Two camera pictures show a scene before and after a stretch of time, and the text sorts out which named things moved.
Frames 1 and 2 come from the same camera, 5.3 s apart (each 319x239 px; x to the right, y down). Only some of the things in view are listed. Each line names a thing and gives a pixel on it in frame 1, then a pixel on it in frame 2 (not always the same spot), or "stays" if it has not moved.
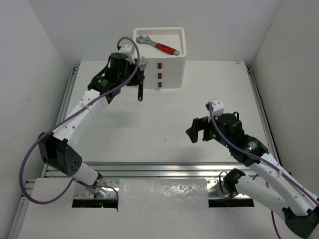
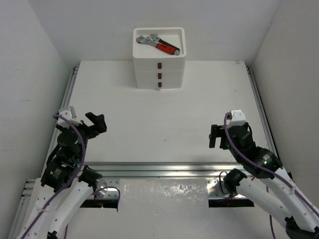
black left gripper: x=138 y=77 -> x=87 y=130
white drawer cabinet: x=165 y=49 stays
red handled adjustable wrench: x=162 y=47 stays
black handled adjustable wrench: x=143 y=64 -> x=155 y=38
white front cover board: x=149 y=208 stays
